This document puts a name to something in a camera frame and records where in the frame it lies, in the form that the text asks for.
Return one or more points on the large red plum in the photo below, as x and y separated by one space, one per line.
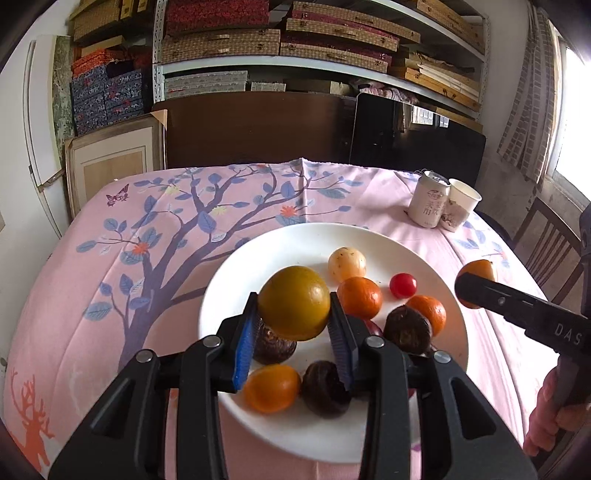
374 329

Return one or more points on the small mandarin orange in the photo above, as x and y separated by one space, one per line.
360 297

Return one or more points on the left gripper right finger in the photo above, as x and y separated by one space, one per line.
461 434

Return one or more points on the white paper cup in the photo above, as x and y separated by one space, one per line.
461 202

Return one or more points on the patterned window curtain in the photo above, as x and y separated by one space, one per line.
529 132

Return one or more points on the pale yellow fruit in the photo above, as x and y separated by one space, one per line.
347 262

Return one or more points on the wooden chair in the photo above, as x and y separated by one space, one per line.
552 247

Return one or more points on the yellow-orange oval fruit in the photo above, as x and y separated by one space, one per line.
272 388

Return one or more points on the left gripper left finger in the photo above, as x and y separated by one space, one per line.
123 434

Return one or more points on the large orange tangerine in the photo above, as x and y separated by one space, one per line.
482 268

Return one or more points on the yellow-green round fruit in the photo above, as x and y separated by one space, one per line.
294 303

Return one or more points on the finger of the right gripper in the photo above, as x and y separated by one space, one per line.
516 307

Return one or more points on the small red cherry tomato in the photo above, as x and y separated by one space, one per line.
403 285

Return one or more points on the ribbed dark water chestnut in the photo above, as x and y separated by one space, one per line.
271 349

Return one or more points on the dark brown cabinet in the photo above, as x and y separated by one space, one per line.
257 127

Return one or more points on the white beverage can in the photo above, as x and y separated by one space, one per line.
429 199

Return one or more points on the metal storage shelf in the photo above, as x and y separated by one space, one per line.
304 56

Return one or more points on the person's right hand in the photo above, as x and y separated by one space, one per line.
547 419

